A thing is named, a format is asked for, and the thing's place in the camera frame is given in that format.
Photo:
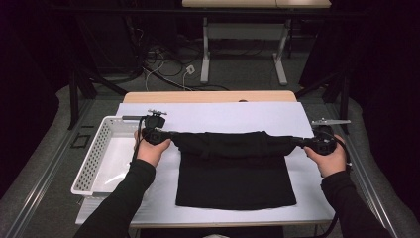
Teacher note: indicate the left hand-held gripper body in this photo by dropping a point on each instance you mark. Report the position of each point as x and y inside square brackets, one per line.
[153, 127]

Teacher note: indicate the dark curtain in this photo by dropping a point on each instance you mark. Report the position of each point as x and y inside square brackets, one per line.
[389, 99]
[20, 99]

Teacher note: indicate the person's right hand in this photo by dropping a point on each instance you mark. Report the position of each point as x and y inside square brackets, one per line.
[330, 163]

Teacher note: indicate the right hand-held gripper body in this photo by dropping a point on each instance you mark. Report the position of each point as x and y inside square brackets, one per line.
[323, 140]

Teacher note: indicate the black tank top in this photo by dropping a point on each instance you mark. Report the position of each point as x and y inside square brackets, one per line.
[234, 178]

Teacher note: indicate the black floor socket frame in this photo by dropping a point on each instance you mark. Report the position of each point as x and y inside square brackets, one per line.
[80, 146]

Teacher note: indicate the beige desk with white legs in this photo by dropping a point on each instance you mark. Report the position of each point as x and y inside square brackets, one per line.
[231, 3]

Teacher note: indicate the person's left hand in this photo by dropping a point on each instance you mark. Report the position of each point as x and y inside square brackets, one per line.
[150, 153]

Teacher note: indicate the white table mat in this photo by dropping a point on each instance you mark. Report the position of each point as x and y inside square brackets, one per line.
[280, 112]

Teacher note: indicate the white perforated plastic basket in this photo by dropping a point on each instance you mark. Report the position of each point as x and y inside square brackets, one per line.
[99, 145]

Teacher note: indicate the aluminium floor rail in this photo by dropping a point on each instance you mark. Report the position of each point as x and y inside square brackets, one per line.
[359, 165]
[38, 186]

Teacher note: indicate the black metal stand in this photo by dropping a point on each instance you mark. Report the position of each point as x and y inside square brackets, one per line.
[345, 105]
[73, 99]

